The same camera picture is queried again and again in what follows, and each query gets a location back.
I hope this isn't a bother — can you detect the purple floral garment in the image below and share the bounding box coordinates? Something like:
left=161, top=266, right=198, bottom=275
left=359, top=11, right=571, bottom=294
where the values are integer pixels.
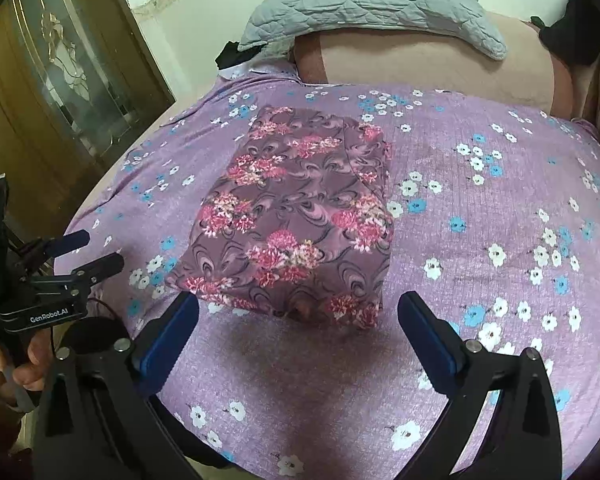
left=166, top=106, right=393, bottom=330

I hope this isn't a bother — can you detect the wooden glass wardrobe door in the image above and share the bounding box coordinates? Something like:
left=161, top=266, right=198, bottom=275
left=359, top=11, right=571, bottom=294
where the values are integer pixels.
left=0, top=0, right=174, bottom=240

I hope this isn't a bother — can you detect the black garment on headboard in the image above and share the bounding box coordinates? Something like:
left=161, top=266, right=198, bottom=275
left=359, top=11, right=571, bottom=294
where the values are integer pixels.
left=530, top=0, right=600, bottom=67

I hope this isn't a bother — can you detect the grey quilted pillow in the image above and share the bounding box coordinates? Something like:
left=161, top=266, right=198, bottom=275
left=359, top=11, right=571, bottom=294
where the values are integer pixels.
left=238, top=0, right=507, bottom=61

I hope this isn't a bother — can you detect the black cloth by wall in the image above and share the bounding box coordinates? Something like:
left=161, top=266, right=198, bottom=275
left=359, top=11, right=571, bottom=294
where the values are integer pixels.
left=214, top=41, right=262, bottom=70

